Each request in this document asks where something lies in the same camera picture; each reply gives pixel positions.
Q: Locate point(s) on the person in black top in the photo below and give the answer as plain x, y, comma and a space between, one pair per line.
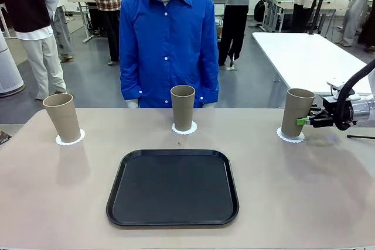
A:
26, 4

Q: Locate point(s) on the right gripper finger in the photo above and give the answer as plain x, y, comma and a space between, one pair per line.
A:
317, 109
317, 120

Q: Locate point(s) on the person's right forearm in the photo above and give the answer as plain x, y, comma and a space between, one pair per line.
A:
130, 83

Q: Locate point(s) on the black plastic tray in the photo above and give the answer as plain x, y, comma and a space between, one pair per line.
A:
173, 188

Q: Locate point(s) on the person in grey trousers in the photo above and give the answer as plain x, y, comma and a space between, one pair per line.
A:
63, 30

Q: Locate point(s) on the tan paper cup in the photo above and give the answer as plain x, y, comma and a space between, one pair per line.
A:
63, 118
183, 109
296, 112

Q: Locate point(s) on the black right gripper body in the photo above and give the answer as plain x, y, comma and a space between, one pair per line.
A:
329, 109

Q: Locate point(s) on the black flat tool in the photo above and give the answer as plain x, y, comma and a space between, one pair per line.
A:
363, 136

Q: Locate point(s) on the white background table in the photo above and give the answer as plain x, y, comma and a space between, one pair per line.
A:
307, 59

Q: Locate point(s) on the black tripod pole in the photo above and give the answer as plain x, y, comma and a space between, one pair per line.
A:
319, 1

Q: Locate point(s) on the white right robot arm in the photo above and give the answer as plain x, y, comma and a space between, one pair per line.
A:
364, 109

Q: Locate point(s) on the white doily coaster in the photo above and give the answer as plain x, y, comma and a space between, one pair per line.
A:
70, 143
192, 130
293, 140

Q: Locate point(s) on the dark patterned mat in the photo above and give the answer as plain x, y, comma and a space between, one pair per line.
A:
4, 138

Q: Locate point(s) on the person in blue shirt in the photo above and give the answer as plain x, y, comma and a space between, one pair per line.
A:
168, 36

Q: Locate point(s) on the white cylindrical air purifier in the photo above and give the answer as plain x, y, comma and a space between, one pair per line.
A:
7, 68

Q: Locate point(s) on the person in grey shirt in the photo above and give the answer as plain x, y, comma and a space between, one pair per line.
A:
235, 7

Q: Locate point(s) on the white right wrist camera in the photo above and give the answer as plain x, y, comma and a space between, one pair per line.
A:
335, 84

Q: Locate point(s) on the person's left forearm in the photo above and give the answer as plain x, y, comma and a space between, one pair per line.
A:
210, 83

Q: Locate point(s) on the grey background workbench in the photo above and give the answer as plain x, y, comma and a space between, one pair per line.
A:
334, 7

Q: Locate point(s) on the person in yellow top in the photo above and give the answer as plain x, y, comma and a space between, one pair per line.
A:
356, 4

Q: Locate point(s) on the black backpack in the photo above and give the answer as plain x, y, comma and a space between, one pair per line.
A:
259, 10

